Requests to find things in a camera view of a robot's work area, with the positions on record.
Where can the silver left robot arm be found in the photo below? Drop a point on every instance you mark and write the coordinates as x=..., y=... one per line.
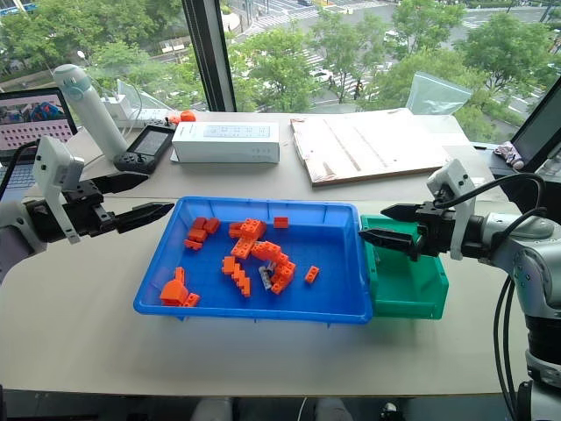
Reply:
x=13, y=230

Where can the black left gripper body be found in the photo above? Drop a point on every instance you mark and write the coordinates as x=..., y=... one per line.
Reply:
x=87, y=210

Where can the large orange plastic part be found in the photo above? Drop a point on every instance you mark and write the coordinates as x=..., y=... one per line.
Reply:
x=173, y=291

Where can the clear zip plastic bag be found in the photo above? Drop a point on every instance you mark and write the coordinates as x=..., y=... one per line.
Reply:
x=436, y=94

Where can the wooden board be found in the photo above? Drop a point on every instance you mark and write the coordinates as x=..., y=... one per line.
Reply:
x=368, y=144

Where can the blue plastic tray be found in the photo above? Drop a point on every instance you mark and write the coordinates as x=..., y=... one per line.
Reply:
x=315, y=298

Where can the green plastic bin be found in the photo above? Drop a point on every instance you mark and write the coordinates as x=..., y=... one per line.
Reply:
x=407, y=285

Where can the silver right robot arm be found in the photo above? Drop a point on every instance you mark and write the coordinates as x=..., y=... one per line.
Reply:
x=532, y=263

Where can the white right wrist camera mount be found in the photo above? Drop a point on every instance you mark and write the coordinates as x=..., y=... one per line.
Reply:
x=456, y=175

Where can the white cardboard box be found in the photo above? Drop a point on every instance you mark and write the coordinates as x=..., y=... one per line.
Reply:
x=225, y=140

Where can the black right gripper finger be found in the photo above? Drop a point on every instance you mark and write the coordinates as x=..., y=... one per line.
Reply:
x=401, y=212
x=390, y=239

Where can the open laptop with pink screen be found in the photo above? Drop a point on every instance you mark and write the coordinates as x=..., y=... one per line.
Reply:
x=33, y=118

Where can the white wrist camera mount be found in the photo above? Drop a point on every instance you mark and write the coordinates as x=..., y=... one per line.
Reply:
x=456, y=175
x=54, y=164

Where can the flat orange building block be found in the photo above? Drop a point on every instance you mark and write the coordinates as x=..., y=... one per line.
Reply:
x=192, y=244

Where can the dark laptop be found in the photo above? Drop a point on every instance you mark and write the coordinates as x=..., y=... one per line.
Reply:
x=537, y=131

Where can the orange stepped brick assembly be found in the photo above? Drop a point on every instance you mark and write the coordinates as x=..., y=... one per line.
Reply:
x=239, y=278

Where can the grey metal part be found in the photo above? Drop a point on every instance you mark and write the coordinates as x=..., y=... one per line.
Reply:
x=266, y=278

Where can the white power strip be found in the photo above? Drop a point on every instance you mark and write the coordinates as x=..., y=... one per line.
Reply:
x=144, y=115

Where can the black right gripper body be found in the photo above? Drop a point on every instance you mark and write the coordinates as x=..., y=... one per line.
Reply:
x=436, y=232

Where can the orange plastic toy brick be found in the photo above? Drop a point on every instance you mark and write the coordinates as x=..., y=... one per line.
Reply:
x=247, y=228

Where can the small pink plush toy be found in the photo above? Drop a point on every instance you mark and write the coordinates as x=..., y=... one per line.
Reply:
x=508, y=154

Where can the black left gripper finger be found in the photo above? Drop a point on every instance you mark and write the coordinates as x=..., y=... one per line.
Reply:
x=122, y=180
x=142, y=215

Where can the dark window frame post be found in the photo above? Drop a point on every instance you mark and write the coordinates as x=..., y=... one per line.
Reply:
x=210, y=52

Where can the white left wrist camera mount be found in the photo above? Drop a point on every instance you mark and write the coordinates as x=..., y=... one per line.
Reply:
x=54, y=164

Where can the white cylindrical handheld device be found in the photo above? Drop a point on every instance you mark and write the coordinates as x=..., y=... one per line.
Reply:
x=94, y=114

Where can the black handheld game console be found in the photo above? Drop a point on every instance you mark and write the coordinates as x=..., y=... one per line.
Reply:
x=146, y=147

